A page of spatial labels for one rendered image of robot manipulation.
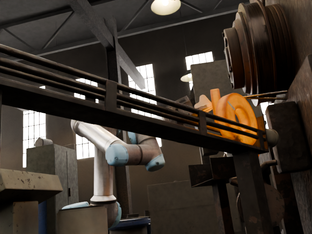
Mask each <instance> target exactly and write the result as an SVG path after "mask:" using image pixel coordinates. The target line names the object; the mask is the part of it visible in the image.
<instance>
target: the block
mask: <svg viewBox="0 0 312 234"><path fill-rule="evenodd" d="M265 115H266V121H267V125H268V128H269V129H273V130H275V131H277V133H278V135H279V142H278V144H277V145H276V146H275V147H273V153H274V158H275V160H276V161H277V165H276V167H277V171H278V173H279V174H287V173H294V172H302V171H307V170H309V169H311V167H312V165H311V161H310V156H309V153H308V149H307V145H306V140H305V136H304V133H303V129H302V125H301V121H300V117H299V112H298V108H297V104H296V103H295V101H288V102H282V103H277V104H270V105H268V106H267V107H266V110H265Z"/></svg>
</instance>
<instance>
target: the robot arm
mask: <svg viewBox="0 0 312 234"><path fill-rule="evenodd" d="M175 102H178V103H181V104H184V105H187V106H190V107H193V106H192V103H191V101H190V100H189V98H188V97H187V96H185V97H183V98H180V99H178V100H176V101H175ZM166 108H169V109H173V110H176V111H179V112H183V113H186V114H189V115H192V116H195V117H198V115H197V114H194V113H191V112H188V111H185V110H181V109H178V108H175V107H172V106H167V107H166ZM194 108H196V109H199V110H202V111H205V112H209V111H211V110H212V109H213V107H212V103H211V102H210V101H209V100H208V98H207V97H206V96H205V95H201V96H200V99H199V102H198V103H196V104H195V105H194ZM154 118H157V119H161V120H164V121H168V122H172V123H176V121H174V120H171V119H167V118H163V117H159V116H155V117H154ZM71 128H72V130H73V131H74V132H75V133H76V134H77V135H78V136H79V137H84V138H86V139H87V140H88V141H89V142H91V143H92V144H93V145H94V196H93V197H92V198H91V204H90V205H89V204H88V202H80V203H75V204H71V205H68V206H65V207H63V208H62V209H67V208H78V207H86V206H96V205H104V206H105V208H106V209H107V223H108V229H110V228H114V227H115V226H117V224H118V223H119V222H120V219H121V213H122V211H121V208H120V204H119V203H118V202H117V201H116V198H115V197H114V196H113V166H118V167H122V166H133V165H145V167H146V169H147V170H148V171H149V172H153V171H157V170H160V169H161V168H162V167H164V165H165V160H164V158H163V154H162V152H161V149H160V146H159V144H158V141H157V139H156V137H152V136H146V135H142V134H137V133H133V132H128V136H129V139H130V141H131V143H132V144H126V143H125V142H123V141H122V140H120V139H119V138H117V137H116V136H117V135H119V133H120V130H118V129H114V128H109V127H104V126H100V125H96V124H89V123H84V122H81V121H77V120H71Z"/></svg>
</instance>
